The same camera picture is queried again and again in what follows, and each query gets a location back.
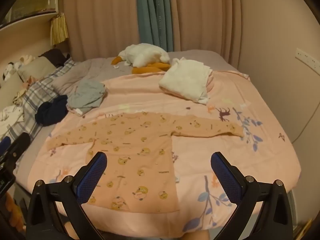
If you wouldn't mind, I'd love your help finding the black and white plush toy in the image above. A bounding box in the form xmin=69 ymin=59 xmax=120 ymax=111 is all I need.
xmin=2 ymin=62 xmax=16 ymax=80

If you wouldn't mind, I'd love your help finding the grey garment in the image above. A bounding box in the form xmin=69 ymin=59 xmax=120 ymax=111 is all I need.
xmin=66 ymin=80 xmax=108 ymax=115

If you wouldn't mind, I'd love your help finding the pale plush toy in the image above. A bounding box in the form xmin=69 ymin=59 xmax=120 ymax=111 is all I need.
xmin=19 ymin=55 xmax=35 ymax=65

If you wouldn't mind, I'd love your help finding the beige patterned cloth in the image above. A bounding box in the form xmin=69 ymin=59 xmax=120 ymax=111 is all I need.
xmin=12 ymin=90 xmax=28 ymax=105

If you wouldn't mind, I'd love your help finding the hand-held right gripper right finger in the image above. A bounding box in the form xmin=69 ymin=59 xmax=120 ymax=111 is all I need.
xmin=210 ymin=151 xmax=293 ymax=240

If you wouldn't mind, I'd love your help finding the white goose plush toy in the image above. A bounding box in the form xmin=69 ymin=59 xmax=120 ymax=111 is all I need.
xmin=111 ymin=44 xmax=173 ymax=75

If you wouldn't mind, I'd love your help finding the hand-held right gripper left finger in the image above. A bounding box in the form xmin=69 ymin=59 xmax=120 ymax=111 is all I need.
xmin=26 ymin=151 xmax=108 ymax=240

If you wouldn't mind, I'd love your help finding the pink duck-print baby top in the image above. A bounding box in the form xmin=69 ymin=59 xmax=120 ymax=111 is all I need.
xmin=46 ymin=112 xmax=245 ymax=212

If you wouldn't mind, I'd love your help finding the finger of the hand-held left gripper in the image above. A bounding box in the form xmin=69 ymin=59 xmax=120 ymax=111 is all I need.
xmin=0 ymin=137 xmax=12 ymax=153
xmin=5 ymin=132 xmax=31 ymax=162

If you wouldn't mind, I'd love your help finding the white printed garment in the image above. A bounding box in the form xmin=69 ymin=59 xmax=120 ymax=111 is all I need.
xmin=0 ymin=105 xmax=24 ymax=130

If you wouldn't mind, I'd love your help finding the dark brown cloth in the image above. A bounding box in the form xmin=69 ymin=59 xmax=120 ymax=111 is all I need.
xmin=39 ymin=49 xmax=67 ymax=67

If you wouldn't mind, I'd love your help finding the yellow fringed cloth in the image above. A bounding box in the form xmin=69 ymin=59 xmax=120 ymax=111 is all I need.
xmin=49 ymin=12 xmax=69 ymax=46

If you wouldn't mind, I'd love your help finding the dark navy garment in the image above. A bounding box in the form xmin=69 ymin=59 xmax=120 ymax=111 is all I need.
xmin=35 ymin=94 xmax=68 ymax=126

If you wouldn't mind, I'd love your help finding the pink folded garment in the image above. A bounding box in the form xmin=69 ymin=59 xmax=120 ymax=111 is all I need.
xmin=159 ymin=74 xmax=216 ymax=100

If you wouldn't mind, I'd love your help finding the white wall socket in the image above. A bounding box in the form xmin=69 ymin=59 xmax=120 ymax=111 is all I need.
xmin=295 ymin=47 xmax=320 ymax=71

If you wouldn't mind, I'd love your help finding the teal curtain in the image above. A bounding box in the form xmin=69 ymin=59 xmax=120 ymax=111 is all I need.
xmin=136 ymin=0 xmax=174 ymax=53

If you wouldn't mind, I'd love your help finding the pink printed blanket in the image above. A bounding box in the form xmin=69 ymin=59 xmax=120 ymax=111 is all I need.
xmin=27 ymin=70 xmax=302 ymax=238

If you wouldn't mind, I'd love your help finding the white curved wall shelf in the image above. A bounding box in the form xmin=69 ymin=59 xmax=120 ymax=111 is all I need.
xmin=0 ymin=0 xmax=63 ymax=34

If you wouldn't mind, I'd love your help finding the white folded garment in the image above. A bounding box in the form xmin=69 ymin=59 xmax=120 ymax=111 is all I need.
xmin=159 ymin=57 xmax=213 ymax=105

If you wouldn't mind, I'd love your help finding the beige headboard cushion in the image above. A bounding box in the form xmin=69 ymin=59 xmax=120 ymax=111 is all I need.
xmin=17 ymin=56 xmax=57 ymax=79
xmin=0 ymin=74 xmax=23 ymax=98

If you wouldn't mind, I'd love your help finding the pink curtain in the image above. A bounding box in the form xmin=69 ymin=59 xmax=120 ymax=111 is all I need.
xmin=62 ymin=0 xmax=250 ymax=63

